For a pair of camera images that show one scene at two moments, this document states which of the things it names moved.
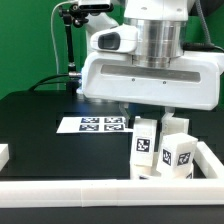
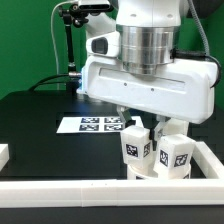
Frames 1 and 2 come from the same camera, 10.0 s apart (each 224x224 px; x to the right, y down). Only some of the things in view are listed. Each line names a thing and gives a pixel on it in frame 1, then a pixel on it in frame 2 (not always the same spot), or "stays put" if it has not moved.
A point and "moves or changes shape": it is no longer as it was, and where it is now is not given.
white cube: x=144 y=141 moves or changes shape
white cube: x=176 y=156 stays put
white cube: x=171 y=125 stays put
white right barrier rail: x=208 y=162 stays put
